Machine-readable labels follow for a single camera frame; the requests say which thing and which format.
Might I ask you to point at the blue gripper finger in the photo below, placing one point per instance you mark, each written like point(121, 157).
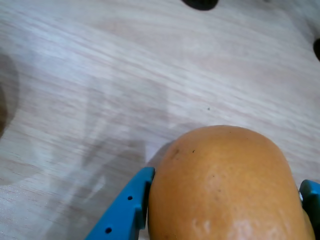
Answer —
point(125, 212)
point(312, 200)

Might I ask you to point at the large orange with stem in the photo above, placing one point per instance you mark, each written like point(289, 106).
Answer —
point(225, 187)

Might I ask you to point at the dark stand foot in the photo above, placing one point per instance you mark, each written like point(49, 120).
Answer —
point(200, 3)
point(318, 50)

